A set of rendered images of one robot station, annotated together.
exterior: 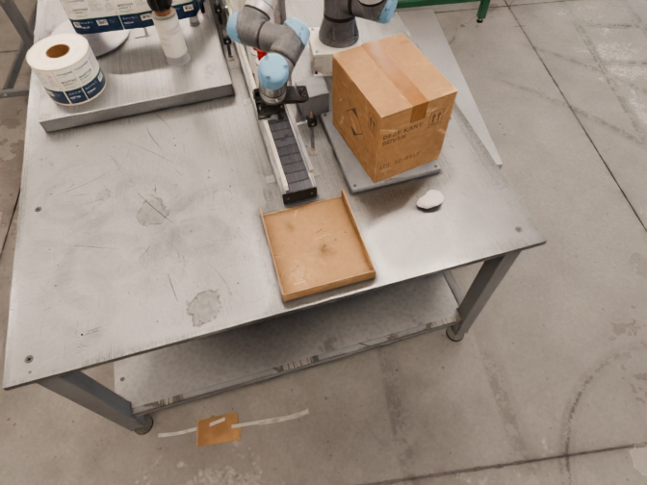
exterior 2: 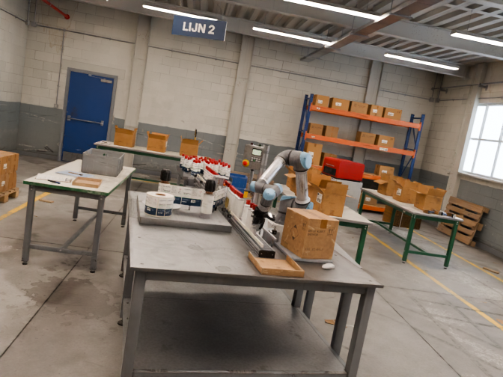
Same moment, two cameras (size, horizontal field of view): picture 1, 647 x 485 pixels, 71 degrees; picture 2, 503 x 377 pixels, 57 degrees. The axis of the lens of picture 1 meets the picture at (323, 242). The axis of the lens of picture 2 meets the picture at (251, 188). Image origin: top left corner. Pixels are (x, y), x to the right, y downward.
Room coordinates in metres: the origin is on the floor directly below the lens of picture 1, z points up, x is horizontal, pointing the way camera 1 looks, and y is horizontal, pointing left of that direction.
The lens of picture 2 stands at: (-1.97, 0.34, 1.67)
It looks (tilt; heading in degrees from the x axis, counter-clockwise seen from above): 8 degrees down; 358
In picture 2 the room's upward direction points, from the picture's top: 10 degrees clockwise
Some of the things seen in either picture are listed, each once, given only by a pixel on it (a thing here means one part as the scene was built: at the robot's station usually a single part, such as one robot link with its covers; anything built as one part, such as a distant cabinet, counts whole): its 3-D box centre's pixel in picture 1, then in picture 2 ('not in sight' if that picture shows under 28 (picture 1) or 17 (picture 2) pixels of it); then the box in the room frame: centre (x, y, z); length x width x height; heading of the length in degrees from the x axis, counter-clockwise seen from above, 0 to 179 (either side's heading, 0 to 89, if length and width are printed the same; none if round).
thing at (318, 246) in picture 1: (315, 242); (275, 263); (0.71, 0.02, 0.85); 0.30 x 0.26 x 0.04; 15
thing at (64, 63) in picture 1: (68, 69); (159, 203); (1.39, 0.87, 0.95); 0.20 x 0.20 x 0.14
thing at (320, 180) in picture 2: not in sight; (323, 191); (3.66, -0.75, 0.96); 0.53 x 0.45 x 0.37; 97
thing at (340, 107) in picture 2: not in sight; (354, 156); (9.00, -2.34, 1.26); 2.78 x 0.61 x 2.51; 96
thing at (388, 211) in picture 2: not in sight; (402, 216); (7.84, -3.37, 0.19); 0.64 x 0.54 x 0.37; 99
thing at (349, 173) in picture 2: not in sight; (338, 189); (7.17, -1.72, 0.61); 0.70 x 0.60 x 1.22; 17
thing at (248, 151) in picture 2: not in sight; (254, 157); (1.80, 0.22, 1.38); 0.17 x 0.10 x 0.19; 70
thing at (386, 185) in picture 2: not in sight; (390, 184); (6.25, -2.42, 0.97); 0.51 x 0.36 x 0.37; 99
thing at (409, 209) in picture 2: not in sight; (400, 224); (5.65, -2.53, 0.39); 2.20 x 0.80 x 0.78; 6
